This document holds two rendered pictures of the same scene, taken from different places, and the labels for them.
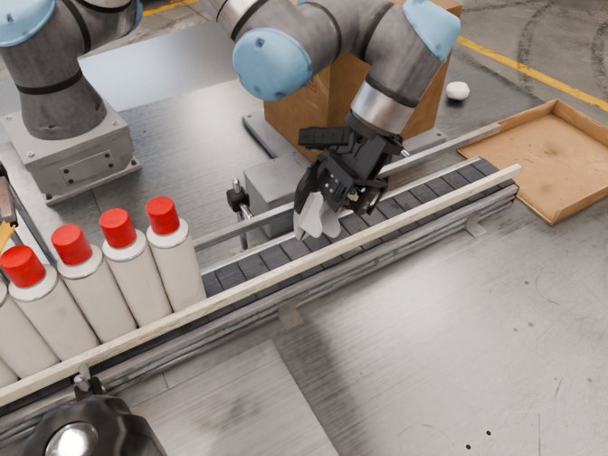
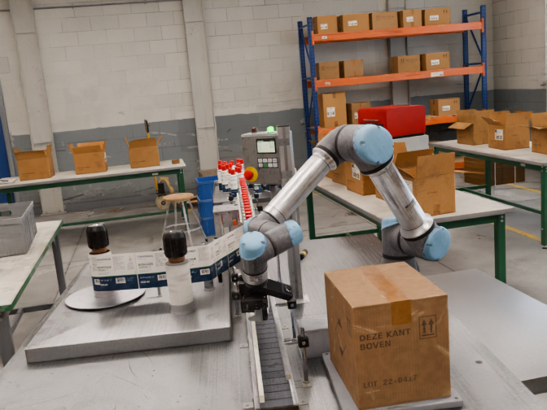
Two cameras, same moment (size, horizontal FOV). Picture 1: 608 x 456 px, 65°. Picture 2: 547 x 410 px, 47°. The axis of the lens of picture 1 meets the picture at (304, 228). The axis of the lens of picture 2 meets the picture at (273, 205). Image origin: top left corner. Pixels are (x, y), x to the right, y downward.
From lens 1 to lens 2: 2.13 m
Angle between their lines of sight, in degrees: 99
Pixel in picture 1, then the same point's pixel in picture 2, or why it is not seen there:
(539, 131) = not seen: outside the picture
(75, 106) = not seen: hidden behind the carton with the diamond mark
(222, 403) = (215, 317)
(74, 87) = (387, 260)
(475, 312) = (200, 389)
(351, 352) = (215, 355)
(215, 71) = (506, 343)
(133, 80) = (497, 316)
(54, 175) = not seen: hidden behind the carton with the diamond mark
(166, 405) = (224, 310)
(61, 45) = (388, 239)
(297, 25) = (254, 220)
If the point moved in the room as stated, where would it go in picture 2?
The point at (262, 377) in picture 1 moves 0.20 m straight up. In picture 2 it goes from (216, 324) to (209, 267)
